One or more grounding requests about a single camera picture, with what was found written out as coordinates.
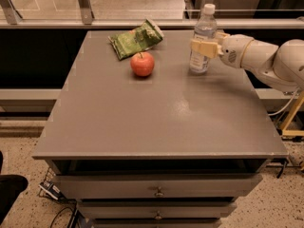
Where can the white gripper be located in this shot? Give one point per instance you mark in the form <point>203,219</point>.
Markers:
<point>234,50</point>

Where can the grey drawer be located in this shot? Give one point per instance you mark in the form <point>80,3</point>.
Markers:
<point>164,223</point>
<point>156,186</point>
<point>157,210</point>

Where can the yellow metal frame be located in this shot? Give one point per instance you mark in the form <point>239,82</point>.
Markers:
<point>284,127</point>

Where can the top grey drawer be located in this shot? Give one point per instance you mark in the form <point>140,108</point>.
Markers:
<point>156,186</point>

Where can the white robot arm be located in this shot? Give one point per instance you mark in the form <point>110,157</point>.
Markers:
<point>281,68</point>

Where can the left metal railing post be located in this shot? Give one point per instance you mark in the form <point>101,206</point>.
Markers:
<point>13,17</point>

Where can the grey window ledge rail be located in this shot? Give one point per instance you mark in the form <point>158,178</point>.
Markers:
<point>223,23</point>

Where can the black chair edge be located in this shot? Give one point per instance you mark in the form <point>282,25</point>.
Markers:
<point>11,186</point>

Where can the clear blue plastic water bottle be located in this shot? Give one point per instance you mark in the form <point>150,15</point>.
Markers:
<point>204,30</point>

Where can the metal railing post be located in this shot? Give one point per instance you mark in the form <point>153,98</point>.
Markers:
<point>86,11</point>
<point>13,17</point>

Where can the red apple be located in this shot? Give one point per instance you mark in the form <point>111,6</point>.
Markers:
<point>142,64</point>

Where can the grey drawer cabinet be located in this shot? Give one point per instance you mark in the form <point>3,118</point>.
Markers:
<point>107,121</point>

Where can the blue white box on floor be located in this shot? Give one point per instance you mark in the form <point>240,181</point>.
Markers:
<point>50,189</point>

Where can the middle grey drawer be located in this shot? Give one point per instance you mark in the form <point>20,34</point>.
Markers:
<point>157,210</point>

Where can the bottom grey drawer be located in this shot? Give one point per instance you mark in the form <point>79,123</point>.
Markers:
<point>164,223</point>

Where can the green snack bag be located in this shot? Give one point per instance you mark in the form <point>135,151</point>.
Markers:
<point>139,39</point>

